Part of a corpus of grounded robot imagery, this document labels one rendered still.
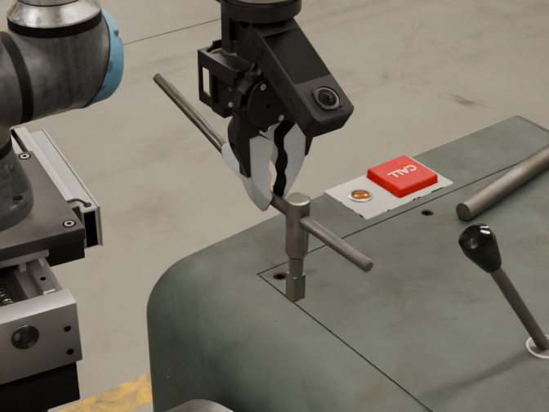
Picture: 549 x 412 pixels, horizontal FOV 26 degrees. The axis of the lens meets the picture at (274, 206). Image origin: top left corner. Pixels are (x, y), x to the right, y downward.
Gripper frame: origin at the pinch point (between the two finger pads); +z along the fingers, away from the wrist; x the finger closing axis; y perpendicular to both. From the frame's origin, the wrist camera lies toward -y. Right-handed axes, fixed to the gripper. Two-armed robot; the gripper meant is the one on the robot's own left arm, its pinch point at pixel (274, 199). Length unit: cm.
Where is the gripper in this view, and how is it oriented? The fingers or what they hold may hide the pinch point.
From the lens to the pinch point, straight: 112.7
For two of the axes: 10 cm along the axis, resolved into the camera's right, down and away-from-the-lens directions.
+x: -8.0, 3.2, -5.1
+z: 0.0, 8.5, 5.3
